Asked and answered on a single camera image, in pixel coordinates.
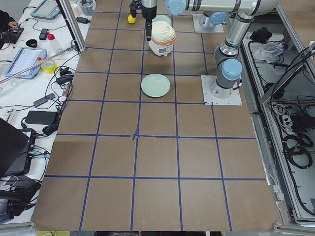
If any blue teach pendant tablet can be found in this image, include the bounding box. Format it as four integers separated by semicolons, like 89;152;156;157
4;47;47;79

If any black power adapter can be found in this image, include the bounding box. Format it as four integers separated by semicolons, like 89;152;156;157
25;111;58;124

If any yellow toy duck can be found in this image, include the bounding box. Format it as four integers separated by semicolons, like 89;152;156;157
127;14;136;24

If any white rice cooker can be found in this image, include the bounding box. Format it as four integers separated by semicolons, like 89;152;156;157
149;21;176;56

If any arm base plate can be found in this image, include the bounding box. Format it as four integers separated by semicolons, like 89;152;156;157
192;13;225;34
201;75;242;106

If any yellow tape roll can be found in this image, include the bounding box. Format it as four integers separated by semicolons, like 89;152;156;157
41;59;58;74

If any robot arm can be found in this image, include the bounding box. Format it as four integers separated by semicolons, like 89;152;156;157
134;0;226;41
165;0;279;99

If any black phone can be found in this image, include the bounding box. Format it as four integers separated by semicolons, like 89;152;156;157
39;29;48;40

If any green plate near arm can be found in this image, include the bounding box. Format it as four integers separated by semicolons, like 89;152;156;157
141;74;171;98
153;14;172;25

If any aluminium frame post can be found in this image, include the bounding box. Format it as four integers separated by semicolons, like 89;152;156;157
56;0;86;52

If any red cap spray bottle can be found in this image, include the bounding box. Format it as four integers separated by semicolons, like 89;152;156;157
47;31;62;53

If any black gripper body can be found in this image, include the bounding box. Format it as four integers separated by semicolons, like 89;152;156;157
141;0;157;20

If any black laptop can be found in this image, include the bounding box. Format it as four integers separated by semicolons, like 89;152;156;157
0;119;36;177

